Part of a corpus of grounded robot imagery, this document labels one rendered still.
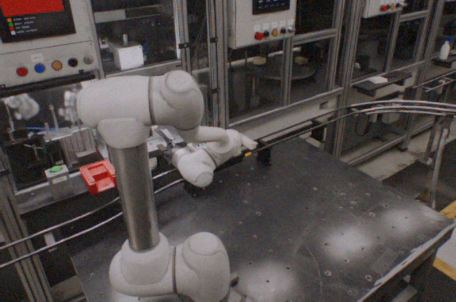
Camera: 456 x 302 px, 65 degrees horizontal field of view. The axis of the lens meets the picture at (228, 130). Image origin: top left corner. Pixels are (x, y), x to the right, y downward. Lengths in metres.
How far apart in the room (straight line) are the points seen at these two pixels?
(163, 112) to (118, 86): 0.13
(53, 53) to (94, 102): 0.62
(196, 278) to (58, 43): 0.99
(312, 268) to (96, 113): 1.03
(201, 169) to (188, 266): 0.38
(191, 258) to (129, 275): 0.20
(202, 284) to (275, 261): 0.40
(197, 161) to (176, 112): 0.53
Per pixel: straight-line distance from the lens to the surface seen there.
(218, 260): 1.23
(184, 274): 1.25
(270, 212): 1.76
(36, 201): 1.67
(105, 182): 1.65
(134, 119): 0.94
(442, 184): 3.49
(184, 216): 1.75
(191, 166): 1.42
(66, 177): 1.59
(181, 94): 0.89
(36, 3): 1.48
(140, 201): 1.09
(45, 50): 1.53
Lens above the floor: 1.82
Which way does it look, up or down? 28 degrees down
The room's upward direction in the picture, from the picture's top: 1 degrees counter-clockwise
